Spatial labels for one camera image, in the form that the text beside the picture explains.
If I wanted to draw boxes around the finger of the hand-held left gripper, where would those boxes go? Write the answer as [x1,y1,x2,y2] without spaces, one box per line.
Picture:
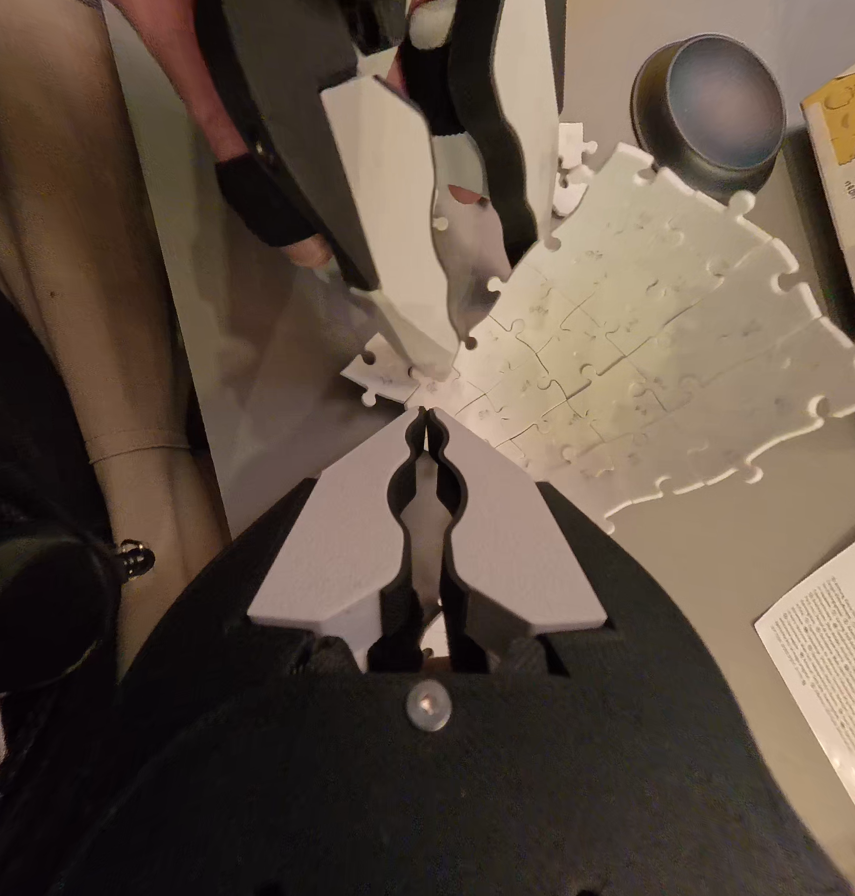
[319,74,465,382]
[448,0,561,265]

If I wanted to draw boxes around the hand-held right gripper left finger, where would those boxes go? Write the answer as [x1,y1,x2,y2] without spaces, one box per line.
[247,406,428,671]

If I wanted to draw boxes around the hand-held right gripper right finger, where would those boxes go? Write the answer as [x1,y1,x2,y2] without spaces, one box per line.
[426,407,609,637]

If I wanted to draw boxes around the white puzzle piece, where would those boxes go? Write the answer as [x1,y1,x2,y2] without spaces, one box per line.
[408,360,470,410]
[341,332,420,409]
[552,122,600,219]
[403,490,444,610]

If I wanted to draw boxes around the partly built white puzzle ball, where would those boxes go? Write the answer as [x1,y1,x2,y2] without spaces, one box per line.
[438,142,855,536]

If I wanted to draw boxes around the colourful printed puzzle box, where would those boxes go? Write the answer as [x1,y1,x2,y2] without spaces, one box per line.
[800,52,855,330]

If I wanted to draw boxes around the person's left hand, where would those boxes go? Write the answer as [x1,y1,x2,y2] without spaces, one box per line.
[116,0,334,272]

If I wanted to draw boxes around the black round cup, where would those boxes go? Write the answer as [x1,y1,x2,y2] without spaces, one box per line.
[630,34,788,193]

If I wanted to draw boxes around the metal badge clip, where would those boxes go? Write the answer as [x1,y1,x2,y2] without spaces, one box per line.
[116,539,155,582]

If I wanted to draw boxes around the beige trousers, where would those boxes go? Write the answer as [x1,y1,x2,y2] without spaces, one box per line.
[0,0,232,673]

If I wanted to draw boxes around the black round badge reel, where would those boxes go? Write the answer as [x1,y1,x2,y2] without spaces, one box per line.
[0,528,120,697]

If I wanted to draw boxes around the white printed instruction leaflet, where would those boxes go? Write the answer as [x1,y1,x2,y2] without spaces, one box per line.
[754,518,855,837]

